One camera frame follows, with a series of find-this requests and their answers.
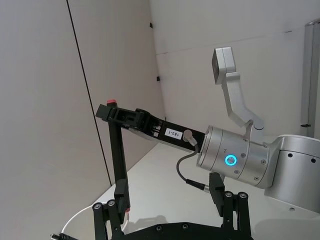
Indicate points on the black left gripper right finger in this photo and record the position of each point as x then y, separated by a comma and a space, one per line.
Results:
217, 192

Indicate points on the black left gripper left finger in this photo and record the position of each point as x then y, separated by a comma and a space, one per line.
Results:
119, 200

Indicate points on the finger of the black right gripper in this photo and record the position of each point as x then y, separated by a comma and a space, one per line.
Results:
130, 117
141, 133

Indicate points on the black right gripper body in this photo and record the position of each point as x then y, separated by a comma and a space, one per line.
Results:
175, 135

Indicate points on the white table cloth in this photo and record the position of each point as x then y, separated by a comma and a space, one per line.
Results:
162, 190

